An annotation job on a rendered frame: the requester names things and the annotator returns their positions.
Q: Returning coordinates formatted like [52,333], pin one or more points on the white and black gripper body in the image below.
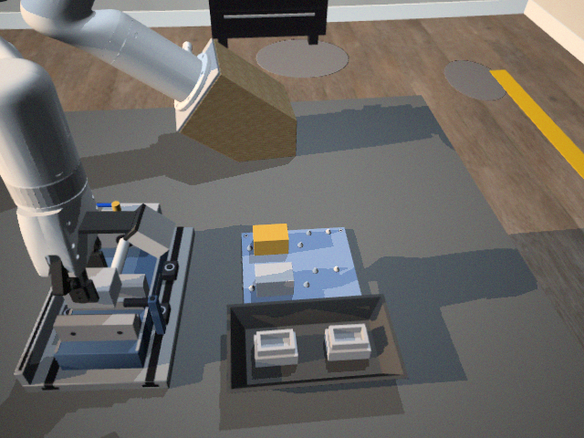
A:
[54,231]

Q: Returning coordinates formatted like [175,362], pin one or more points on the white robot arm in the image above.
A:
[39,162]

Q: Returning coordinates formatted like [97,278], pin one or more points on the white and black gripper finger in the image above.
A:
[97,258]
[82,288]

